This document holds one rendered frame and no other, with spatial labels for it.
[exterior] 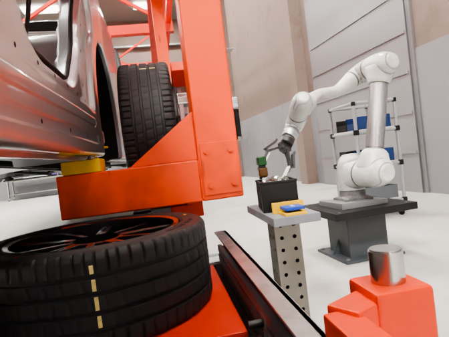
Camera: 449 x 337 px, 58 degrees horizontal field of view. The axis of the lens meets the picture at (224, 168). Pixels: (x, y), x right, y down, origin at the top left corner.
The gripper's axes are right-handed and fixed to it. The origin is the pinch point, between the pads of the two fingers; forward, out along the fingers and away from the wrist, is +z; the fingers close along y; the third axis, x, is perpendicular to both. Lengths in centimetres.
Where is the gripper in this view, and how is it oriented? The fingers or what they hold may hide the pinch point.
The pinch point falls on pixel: (274, 168)
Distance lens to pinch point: 218.9
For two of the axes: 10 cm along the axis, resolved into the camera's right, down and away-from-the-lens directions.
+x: 4.0, -2.4, -8.9
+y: -8.2, -5.3, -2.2
